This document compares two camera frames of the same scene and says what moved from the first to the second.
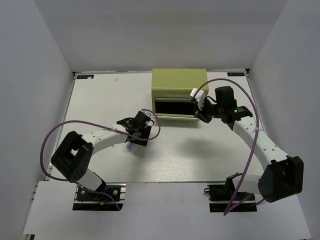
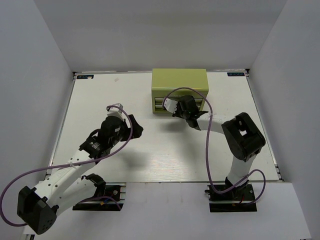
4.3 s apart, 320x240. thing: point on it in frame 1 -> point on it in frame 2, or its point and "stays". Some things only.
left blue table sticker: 85,76 stays
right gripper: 201,114 -> 177,112
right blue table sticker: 235,74 stays
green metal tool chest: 171,89 stays
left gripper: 146,132 -> 137,129
